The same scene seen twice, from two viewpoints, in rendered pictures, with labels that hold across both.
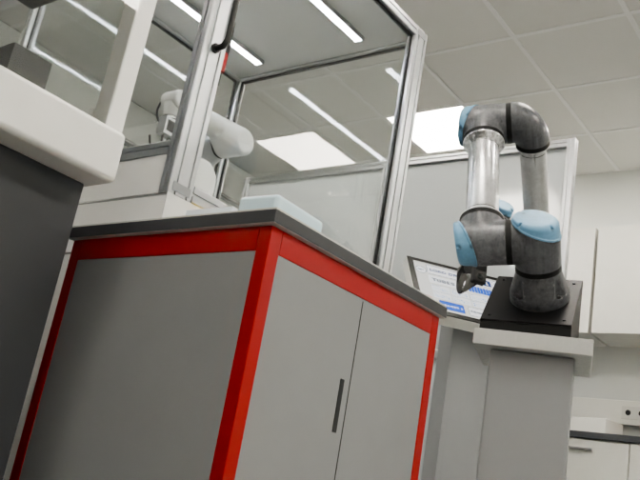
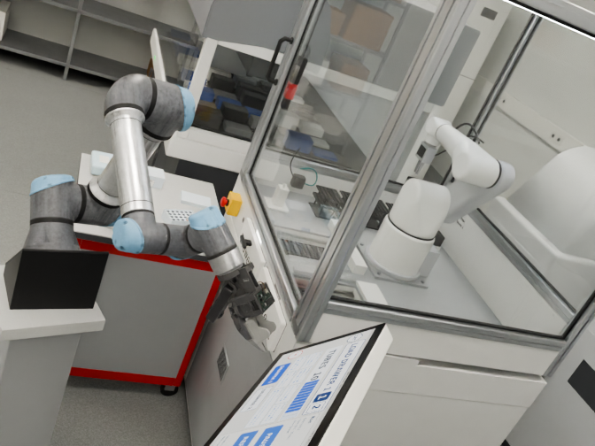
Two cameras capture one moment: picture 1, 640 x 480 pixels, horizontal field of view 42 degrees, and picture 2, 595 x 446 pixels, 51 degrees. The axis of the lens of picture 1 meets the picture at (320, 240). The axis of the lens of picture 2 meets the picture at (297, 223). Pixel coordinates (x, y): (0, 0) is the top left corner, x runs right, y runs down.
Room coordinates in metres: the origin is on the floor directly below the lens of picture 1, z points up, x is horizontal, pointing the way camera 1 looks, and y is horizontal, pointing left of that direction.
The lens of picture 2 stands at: (3.21, -1.61, 1.94)
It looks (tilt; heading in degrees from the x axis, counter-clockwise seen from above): 25 degrees down; 116
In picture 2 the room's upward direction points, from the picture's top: 24 degrees clockwise
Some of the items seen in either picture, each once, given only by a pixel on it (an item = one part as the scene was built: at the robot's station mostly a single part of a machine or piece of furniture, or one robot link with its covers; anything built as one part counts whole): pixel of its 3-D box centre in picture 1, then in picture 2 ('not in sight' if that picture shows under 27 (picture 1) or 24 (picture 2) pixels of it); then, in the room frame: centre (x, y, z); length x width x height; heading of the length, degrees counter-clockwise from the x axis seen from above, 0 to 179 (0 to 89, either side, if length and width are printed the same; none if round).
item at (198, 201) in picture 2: not in sight; (196, 200); (1.82, 0.31, 0.77); 0.13 x 0.09 x 0.02; 46
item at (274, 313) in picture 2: not in sight; (267, 307); (2.52, -0.12, 0.87); 0.29 x 0.02 x 0.11; 141
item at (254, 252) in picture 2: not in sight; (250, 250); (2.28, 0.08, 0.87); 0.29 x 0.02 x 0.11; 141
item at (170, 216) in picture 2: not in sight; (181, 219); (1.92, 0.11, 0.78); 0.12 x 0.08 x 0.04; 68
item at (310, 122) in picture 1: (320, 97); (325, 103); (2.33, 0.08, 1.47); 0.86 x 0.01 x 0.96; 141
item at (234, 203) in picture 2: not in sight; (232, 203); (2.01, 0.28, 0.88); 0.07 x 0.05 x 0.07; 141
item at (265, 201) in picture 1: (280, 219); (103, 164); (1.49, 0.08, 0.78); 0.15 x 0.10 x 0.04; 143
